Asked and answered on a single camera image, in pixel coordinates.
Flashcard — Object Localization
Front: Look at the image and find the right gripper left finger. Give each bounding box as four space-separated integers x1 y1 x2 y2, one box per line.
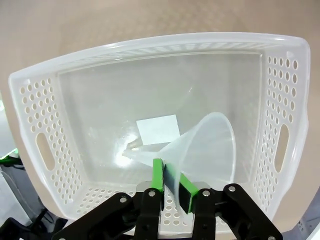
51 157 166 240

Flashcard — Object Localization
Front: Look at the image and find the white perforated plastic basket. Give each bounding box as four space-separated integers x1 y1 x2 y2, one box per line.
7 31 312 237

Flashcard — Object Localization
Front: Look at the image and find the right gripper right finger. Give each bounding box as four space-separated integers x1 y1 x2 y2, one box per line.
163 161 285 240

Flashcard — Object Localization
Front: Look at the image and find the clear plastic beaker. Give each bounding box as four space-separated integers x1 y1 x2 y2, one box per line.
122 112 237 216

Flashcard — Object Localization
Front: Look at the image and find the white rectangular label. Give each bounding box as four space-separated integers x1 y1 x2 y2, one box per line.
136 114 182 146

